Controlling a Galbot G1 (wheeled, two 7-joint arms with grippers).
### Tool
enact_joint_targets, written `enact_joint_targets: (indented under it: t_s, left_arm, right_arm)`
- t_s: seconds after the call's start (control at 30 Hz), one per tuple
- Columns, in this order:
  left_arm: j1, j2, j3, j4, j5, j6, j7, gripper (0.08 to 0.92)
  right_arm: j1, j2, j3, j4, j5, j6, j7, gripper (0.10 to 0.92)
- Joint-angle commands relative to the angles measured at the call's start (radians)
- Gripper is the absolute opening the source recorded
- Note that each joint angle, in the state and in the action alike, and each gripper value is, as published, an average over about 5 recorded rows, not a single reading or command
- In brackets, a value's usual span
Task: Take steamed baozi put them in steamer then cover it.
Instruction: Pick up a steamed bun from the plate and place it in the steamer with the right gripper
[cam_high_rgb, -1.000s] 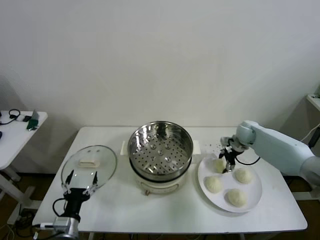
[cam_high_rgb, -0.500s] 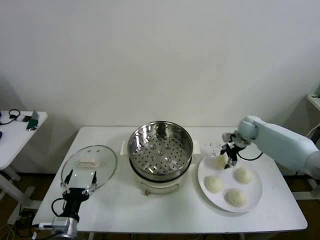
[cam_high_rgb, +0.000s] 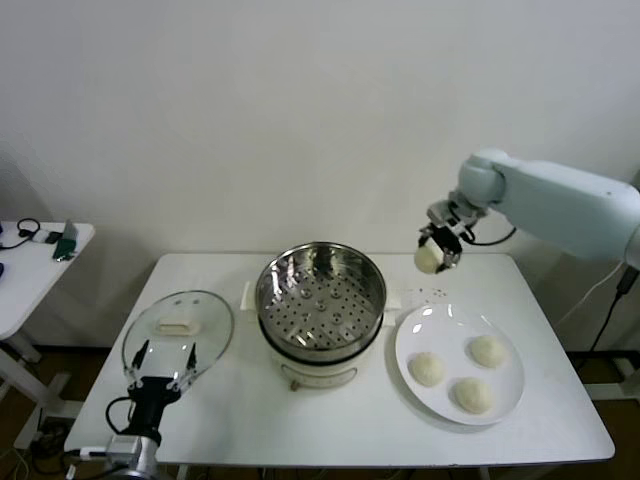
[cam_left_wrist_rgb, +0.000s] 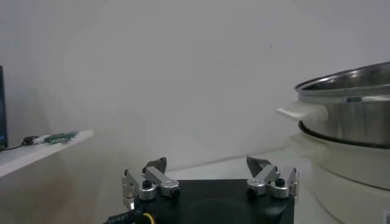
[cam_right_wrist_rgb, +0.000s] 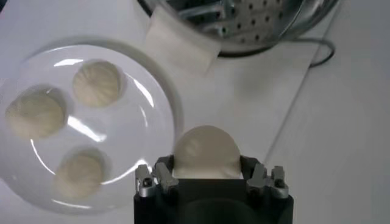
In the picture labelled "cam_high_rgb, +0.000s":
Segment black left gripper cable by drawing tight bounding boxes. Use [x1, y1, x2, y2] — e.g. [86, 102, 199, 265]
[104, 396, 135, 437]

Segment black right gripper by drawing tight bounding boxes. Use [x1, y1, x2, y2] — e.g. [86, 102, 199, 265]
[417, 224, 464, 276]

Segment white side table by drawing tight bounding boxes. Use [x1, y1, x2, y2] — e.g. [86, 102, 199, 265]
[0, 222, 96, 416]

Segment white round plate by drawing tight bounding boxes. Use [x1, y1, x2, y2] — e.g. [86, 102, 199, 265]
[394, 303, 526, 426]

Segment white wall cable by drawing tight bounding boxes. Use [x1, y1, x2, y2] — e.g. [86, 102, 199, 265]
[554, 262, 632, 326]

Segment black cable with adapter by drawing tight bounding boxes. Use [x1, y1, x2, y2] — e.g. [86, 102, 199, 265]
[577, 269, 637, 371]

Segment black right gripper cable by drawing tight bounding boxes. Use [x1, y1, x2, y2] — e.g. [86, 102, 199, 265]
[459, 219, 519, 247]

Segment floor cable bundle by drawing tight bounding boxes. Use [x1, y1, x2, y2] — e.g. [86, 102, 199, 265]
[29, 418, 72, 457]

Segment black cable on side table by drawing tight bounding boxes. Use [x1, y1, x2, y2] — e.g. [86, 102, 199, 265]
[0, 218, 42, 250]

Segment white electric pot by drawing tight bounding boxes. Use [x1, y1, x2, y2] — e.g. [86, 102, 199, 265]
[259, 319, 385, 392]

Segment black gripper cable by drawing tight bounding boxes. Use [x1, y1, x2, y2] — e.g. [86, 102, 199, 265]
[459, 219, 519, 247]
[104, 396, 135, 437]

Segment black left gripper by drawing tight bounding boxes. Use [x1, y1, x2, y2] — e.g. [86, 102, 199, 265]
[123, 338, 199, 441]

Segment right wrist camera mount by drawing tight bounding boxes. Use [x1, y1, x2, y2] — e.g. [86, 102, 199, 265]
[427, 199, 469, 226]

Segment glass pot lid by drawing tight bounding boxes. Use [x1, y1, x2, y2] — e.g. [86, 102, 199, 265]
[122, 289, 236, 396]

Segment white steamed baozi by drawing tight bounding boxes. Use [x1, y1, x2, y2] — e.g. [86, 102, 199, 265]
[452, 377, 495, 415]
[409, 352, 445, 387]
[468, 335, 509, 369]
[414, 244, 444, 275]

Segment steel steamer basket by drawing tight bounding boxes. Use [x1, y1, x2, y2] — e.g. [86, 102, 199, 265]
[241, 242, 404, 364]

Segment scattered brown crumbs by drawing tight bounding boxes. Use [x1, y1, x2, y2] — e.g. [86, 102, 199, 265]
[407, 282, 449, 301]

